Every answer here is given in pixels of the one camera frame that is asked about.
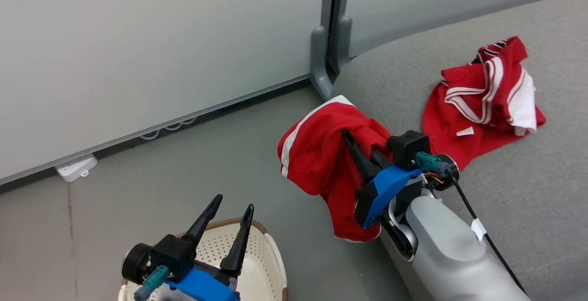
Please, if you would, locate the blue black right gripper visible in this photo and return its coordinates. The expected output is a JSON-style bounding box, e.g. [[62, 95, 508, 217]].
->
[[342, 130, 423, 229]]

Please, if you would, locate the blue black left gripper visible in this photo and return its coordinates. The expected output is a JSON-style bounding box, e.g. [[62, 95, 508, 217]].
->
[[166, 194, 255, 301]]

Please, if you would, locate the red garment white side stripe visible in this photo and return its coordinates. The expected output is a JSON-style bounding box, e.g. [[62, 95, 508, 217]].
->
[[277, 95, 394, 243]]

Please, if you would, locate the red striped basketball jersey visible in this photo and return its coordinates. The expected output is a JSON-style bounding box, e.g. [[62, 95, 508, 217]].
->
[[422, 36, 547, 172]]

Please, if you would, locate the grey fabric sofa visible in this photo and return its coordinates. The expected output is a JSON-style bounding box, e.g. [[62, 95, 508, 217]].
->
[[331, 0, 588, 301]]

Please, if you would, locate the cream perforated laundry basket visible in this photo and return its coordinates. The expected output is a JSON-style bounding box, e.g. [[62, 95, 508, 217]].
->
[[118, 217, 289, 301]]

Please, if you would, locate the grey partition foot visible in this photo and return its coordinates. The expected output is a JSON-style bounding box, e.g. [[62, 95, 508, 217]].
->
[[310, 26, 334, 101], [328, 15, 354, 75]]

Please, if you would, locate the white power strip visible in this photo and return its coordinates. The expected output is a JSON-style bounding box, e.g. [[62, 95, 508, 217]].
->
[[54, 153, 99, 183]]

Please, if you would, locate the narrow white partition panel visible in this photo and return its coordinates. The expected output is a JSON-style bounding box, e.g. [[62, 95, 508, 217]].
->
[[344, 0, 588, 59]]

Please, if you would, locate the wide white partition panel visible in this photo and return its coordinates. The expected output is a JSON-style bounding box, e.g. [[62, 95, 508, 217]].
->
[[0, 0, 337, 187]]

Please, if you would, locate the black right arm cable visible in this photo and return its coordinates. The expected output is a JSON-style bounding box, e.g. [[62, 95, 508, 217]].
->
[[443, 168, 530, 295]]

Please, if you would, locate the white looped cable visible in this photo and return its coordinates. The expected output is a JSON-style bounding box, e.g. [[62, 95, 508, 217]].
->
[[139, 116, 198, 141]]

